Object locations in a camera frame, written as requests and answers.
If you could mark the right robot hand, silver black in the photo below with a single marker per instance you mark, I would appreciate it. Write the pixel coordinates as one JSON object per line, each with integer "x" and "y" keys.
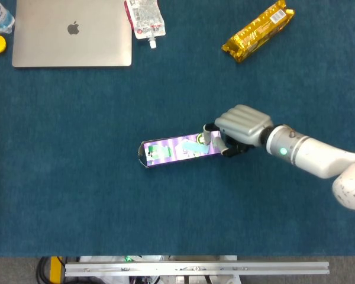
{"x": 244, "y": 124}

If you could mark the purple milk carton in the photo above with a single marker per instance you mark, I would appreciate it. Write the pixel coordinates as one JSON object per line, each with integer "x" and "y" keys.
{"x": 165, "y": 152}

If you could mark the right robot arm, white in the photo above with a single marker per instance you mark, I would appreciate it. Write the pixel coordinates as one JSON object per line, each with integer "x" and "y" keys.
{"x": 313, "y": 156}

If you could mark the gold snack package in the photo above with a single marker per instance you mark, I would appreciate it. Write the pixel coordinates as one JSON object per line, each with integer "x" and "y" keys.
{"x": 258, "y": 31}

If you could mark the blue felt table cloth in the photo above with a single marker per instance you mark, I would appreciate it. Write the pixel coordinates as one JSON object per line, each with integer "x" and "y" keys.
{"x": 177, "y": 207}

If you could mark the white spout pouch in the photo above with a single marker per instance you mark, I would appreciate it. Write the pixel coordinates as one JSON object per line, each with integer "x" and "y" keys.
{"x": 146, "y": 19}

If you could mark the silver Apple laptop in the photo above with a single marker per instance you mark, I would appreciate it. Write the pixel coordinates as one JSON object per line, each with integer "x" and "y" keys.
{"x": 72, "y": 35}

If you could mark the clear plastic water bottle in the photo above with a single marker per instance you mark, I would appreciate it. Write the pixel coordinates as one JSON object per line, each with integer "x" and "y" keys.
{"x": 0, "y": 16}

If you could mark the aluminium profile rail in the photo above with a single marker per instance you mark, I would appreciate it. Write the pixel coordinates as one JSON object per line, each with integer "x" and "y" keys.
{"x": 195, "y": 268}

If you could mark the yellow bracket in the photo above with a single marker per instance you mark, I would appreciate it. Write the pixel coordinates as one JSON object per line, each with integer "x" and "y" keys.
{"x": 55, "y": 269}

